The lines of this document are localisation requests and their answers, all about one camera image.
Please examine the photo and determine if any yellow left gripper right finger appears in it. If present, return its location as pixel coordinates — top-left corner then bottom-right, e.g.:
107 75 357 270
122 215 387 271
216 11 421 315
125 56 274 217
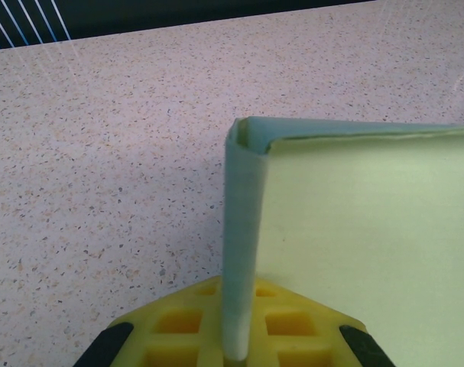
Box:
249 277 397 367

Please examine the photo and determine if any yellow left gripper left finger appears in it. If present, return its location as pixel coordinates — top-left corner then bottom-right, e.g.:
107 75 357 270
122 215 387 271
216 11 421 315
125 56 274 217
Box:
74 275 227 367

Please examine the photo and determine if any light green paper box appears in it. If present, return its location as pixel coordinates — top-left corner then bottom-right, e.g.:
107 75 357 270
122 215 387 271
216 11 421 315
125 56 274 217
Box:
220 116 464 367

